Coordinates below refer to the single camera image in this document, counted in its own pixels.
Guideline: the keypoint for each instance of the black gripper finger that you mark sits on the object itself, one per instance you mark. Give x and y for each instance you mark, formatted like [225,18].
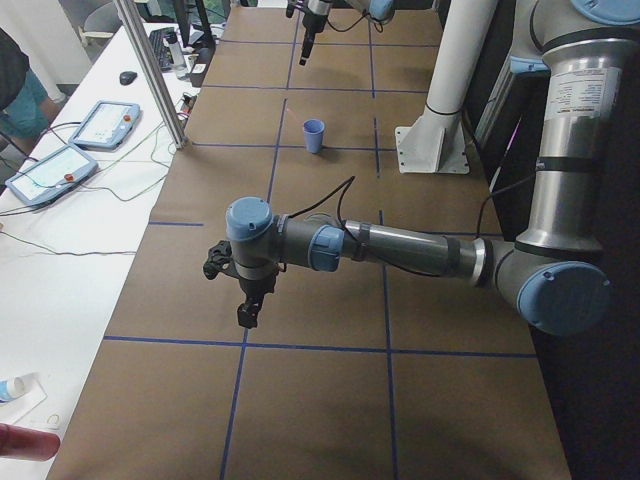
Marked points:
[247,315]
[307,47]

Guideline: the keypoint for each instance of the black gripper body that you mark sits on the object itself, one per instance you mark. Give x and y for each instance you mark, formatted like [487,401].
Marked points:
[254,287]
[313,23]

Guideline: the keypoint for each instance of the pink chopstick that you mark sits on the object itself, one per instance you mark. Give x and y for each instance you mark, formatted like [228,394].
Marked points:
[299,120]

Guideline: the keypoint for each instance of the blue ribbed cup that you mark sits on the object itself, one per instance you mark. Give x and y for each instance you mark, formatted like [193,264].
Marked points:
[313,132]

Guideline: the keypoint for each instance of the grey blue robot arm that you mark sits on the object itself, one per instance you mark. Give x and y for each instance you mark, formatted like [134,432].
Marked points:
[549,273]
[378,12]

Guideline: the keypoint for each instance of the black monitor stand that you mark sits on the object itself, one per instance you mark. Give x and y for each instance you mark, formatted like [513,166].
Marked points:
[196,21]

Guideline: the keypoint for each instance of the clear water bottle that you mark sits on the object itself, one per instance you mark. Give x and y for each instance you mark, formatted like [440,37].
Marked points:
[178,61]

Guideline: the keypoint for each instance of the black keyboard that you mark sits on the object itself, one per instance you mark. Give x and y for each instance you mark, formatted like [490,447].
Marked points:
[160,50]

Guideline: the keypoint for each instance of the white pole with base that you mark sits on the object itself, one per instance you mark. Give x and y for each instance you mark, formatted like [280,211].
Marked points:
[435,143]

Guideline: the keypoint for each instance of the black computer mouse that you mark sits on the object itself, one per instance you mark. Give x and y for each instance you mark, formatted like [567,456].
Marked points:
[127,77]

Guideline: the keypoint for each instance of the far teach pendant tablet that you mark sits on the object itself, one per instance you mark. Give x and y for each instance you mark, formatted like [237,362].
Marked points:
[106,126]

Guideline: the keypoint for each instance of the teach pendant tablet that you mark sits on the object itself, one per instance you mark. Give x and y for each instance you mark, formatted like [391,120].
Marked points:
[52,177]
[106,126]

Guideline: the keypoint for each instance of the near teach pendant tablet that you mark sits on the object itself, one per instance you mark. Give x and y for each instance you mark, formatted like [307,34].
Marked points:
[52,177]

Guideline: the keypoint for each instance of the white blue tube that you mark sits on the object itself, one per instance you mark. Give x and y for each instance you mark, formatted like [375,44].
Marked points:
[14,388]

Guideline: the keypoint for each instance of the white paper sheet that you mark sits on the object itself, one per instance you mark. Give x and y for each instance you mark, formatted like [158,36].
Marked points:
[12,412]

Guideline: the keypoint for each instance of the red cylinder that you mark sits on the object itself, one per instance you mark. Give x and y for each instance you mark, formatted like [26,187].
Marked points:
[28,444]

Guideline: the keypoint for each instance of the person in dark shirt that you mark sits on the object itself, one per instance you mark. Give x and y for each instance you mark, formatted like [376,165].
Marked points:
[24,99]

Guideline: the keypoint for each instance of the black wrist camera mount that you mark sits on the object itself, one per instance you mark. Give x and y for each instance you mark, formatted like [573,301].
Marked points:
[219,261]

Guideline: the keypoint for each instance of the aluminium frame post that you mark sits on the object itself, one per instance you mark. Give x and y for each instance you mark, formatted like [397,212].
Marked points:
[133,25]

